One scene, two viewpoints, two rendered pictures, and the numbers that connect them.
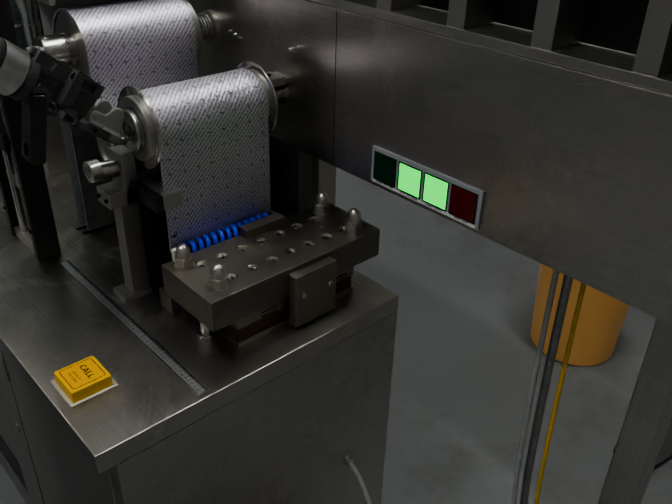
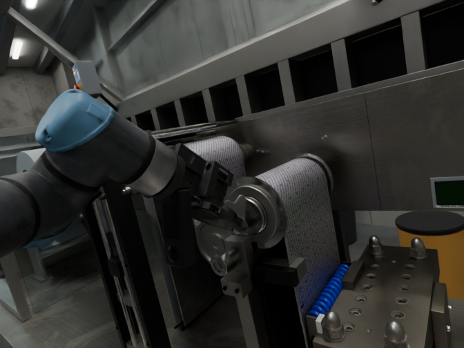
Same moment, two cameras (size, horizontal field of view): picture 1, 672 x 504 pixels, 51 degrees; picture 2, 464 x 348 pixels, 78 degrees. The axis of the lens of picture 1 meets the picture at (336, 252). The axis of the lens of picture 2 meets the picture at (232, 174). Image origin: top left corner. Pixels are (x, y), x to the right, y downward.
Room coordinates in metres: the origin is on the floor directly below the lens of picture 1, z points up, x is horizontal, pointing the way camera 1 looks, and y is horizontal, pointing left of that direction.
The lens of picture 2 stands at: (0.63, 0.44, 1.41)
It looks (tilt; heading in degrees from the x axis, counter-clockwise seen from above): 8 degrees down; 353
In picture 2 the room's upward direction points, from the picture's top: 12 degrees counter-clockwise
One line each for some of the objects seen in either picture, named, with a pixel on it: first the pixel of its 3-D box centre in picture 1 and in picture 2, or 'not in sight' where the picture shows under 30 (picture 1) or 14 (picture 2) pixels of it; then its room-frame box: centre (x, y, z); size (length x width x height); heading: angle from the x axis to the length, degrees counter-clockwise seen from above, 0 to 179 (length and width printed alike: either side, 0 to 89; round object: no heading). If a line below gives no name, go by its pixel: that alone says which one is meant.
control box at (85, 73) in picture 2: not in sight; (84, 81); (1.59, 0.71, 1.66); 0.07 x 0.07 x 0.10; 31
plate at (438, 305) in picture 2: (313, 292); (443, 322); (1.09, 0.04, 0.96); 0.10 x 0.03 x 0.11; 133
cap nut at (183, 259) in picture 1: (183, 255); (332, 323); (1.07, 0.27, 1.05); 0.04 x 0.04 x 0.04
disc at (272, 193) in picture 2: (139, 128); (253, 213); (1.17, 0.35, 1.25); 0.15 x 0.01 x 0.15; 43
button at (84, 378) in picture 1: (83, 378); not in sight; (0.89, 0.42, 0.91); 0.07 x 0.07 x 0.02; 43
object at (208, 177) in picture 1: (220, 191); (317, 253); (1.21, 0.22, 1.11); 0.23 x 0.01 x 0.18; 133
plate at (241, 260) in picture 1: (276, 259); (387, 300); (1.15, 0.11, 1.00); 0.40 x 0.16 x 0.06; 133
